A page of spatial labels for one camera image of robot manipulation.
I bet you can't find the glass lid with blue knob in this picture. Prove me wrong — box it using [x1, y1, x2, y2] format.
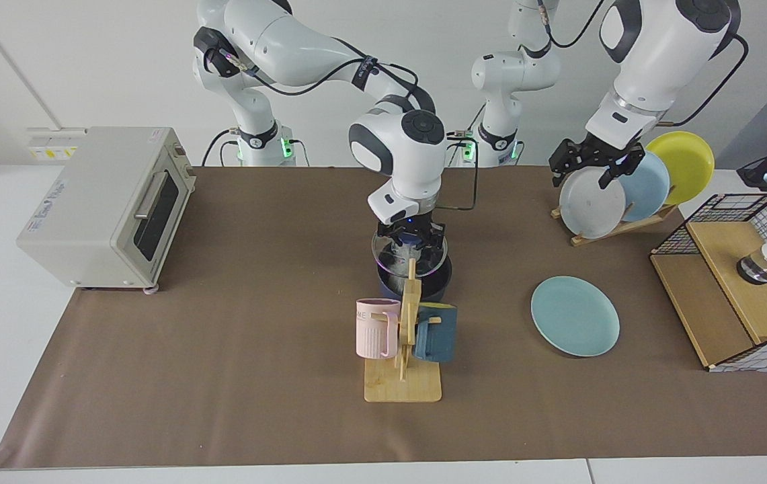
[371, 225, 449, 278]

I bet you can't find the white plate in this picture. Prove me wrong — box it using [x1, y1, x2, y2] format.
[559, 166, 627, 240]

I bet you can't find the light blue plate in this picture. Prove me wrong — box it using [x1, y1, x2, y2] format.
[608, 151, 672, 223]

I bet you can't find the wooden plate rack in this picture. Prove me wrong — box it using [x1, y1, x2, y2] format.
[551, 202, 680, 247]

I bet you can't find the yellow plate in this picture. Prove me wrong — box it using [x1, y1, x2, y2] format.
[645, 130, 716, 206]

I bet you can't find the teal plate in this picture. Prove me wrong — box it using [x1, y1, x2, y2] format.
[530, 276, 621, 358]

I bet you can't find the dark blue cup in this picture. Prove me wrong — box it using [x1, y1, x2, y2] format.
[414, 302, 458, 364]

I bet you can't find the pink ribbed cup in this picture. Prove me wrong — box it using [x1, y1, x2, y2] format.
[356, 298, 402, 360]

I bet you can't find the wooden cup stand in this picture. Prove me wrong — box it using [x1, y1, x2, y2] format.
[364, 258, 443, 403]

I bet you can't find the brown table cloth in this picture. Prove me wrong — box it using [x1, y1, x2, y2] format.
[0, 166, 767, 469]

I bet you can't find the pale toaster oven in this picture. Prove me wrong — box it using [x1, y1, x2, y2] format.
[17, 126, 197, 295]

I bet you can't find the black pot with blue handle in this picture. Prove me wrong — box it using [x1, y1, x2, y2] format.
[376, 252, 454, 303]

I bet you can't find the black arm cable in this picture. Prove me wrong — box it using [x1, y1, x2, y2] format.
[205, 47, 479, 212]
[657, 34, 750, 128]

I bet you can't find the black base cable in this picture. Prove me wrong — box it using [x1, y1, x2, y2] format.
[446, 131, 473, 167]
[202, 129, 241, 167]

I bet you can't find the wire basket with wooden floor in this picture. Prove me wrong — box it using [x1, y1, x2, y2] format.
[649, 192, 767, 372]

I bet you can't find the white wall socket strip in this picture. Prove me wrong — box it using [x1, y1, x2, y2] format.
[26, 126, 88, 163]

